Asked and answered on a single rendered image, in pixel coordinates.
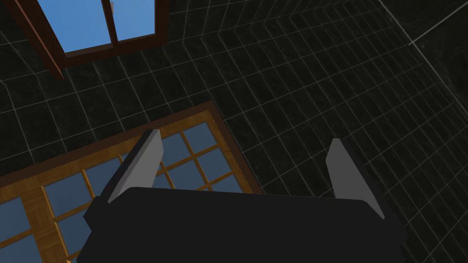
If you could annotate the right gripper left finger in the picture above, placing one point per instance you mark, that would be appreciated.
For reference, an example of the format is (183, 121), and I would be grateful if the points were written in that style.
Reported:
(140, 166)

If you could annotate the wooden glass-paned door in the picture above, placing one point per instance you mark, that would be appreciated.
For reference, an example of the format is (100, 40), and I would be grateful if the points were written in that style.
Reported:
(190, 160)

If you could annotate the dark brown framed window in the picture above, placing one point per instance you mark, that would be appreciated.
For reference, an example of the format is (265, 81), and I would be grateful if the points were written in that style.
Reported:
(87, 25)

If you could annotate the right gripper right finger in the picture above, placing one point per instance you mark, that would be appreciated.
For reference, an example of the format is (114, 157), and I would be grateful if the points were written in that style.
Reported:
(347, 175)

